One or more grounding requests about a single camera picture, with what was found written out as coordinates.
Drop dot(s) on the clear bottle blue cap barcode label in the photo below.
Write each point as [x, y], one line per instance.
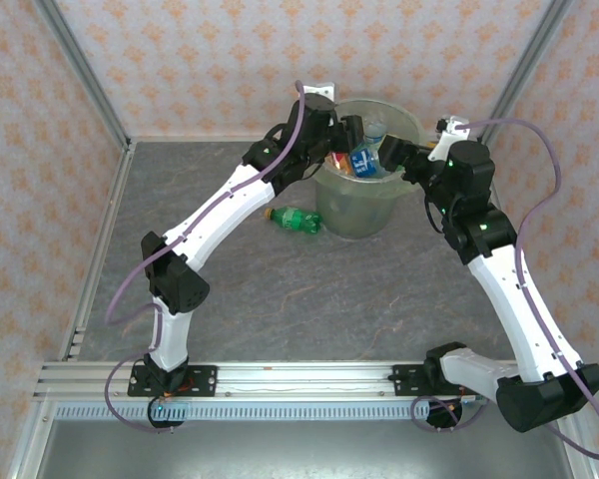
[374, 131]

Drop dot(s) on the white-cap bottle Chinese blue label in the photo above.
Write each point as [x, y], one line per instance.
[364, 160]

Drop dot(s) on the red label bottle white cap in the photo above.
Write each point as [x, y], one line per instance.
[338, 159]

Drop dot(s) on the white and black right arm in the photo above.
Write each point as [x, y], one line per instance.
[519, 309]

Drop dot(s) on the metal mesh bin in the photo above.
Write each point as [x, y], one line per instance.
[349, 214]

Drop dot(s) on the green soda bottle yellow cap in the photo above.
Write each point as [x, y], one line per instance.
[294, 219]

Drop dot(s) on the aluminium frame post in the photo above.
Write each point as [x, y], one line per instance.
[524, 70]
[80, 65]

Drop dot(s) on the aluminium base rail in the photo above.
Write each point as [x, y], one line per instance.
[299, 379]

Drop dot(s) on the aluminium table edge rail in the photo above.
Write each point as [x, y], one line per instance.
[97, 249]

